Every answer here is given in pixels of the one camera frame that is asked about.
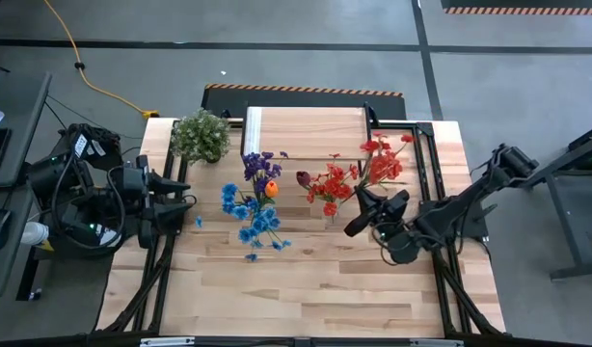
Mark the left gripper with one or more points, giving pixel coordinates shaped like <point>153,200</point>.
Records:
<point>127,193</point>

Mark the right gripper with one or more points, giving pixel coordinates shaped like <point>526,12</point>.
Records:
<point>390,209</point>

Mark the clear glass vase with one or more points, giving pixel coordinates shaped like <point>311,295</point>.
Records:
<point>341,212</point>

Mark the red artificial flower bunch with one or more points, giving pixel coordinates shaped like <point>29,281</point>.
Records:
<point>385,166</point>
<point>337,185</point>

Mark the maroon tulip green stem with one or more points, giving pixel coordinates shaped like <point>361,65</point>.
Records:
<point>303,178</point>

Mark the blue artificial flower bunch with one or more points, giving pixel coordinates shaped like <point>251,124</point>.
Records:
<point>257,221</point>

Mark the orange tulip green stem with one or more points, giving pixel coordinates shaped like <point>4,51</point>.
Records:
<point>271,189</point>

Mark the purple artificial flower bunch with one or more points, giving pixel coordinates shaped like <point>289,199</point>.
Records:
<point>260,166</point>

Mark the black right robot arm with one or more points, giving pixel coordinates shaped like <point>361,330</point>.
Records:
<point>450,212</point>

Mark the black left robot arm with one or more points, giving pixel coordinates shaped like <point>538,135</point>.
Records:
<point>74,193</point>

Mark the wooden shelf black metal legs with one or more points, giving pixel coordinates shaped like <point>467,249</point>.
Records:
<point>310,132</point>

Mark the fallen blue flower piece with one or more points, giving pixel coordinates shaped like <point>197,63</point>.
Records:
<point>198,221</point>

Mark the green potted plant black pot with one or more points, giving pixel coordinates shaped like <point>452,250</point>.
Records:
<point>199,135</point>

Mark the white spray bottle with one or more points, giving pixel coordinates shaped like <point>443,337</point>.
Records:
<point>33,233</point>

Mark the grey desk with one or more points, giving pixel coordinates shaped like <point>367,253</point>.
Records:
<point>11,144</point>

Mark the black metal stand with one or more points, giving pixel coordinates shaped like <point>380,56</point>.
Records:
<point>571,202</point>

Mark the black metal rig frame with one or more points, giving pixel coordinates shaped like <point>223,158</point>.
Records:
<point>426,129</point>

